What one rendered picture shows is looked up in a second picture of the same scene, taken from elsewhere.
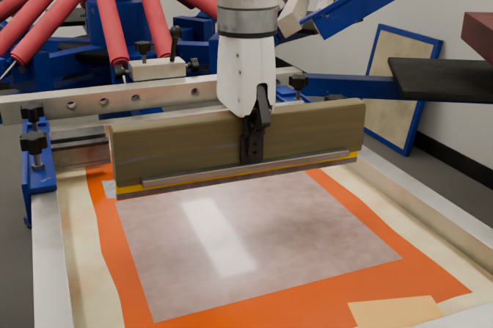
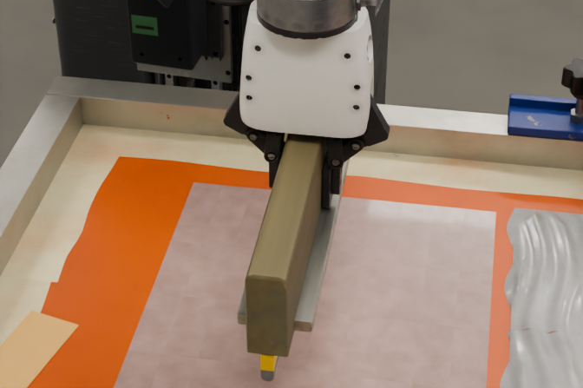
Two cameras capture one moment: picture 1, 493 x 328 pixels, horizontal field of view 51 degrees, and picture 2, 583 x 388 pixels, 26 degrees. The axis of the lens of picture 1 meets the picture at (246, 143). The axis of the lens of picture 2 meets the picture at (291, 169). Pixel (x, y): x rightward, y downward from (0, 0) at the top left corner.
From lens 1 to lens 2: 1.34 m
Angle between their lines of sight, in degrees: 99
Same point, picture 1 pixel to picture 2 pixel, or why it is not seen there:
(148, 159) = not seen: hidden behind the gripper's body
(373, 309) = (47, 340)
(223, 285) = (207, 245)
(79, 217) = (468, 174)
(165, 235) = (357, 233)
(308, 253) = (199, 342)
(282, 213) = (326, 369)
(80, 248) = (383, 163)
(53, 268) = not seen: hidden behind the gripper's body
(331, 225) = not seen: outside the picture
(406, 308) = (18, 368)
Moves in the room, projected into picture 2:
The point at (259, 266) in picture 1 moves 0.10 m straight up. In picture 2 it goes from (214, 286) to (210, 196)
